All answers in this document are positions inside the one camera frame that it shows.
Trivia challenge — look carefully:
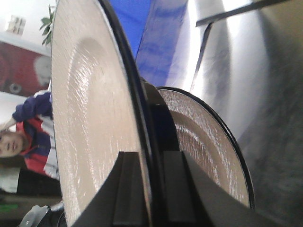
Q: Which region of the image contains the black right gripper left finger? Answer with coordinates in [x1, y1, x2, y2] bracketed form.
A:
[73, 152, 149, 227]

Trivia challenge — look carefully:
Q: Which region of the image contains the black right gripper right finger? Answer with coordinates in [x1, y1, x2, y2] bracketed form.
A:
[163, 151, 278, 227]

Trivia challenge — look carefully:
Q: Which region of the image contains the beige plate black rim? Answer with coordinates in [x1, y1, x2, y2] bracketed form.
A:
[157, 87, 255, 209]
[52, 0, 153, 227]

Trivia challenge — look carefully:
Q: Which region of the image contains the person in red blue jacket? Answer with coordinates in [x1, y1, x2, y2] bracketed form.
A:
[0, 90, 60, 180]

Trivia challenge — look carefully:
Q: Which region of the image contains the large blue crate top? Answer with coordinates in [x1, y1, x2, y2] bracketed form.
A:
[110, 0, 188, 86]

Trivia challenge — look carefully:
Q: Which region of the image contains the green potted plant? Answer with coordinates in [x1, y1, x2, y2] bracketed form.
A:
[39, 5, 56, 47]

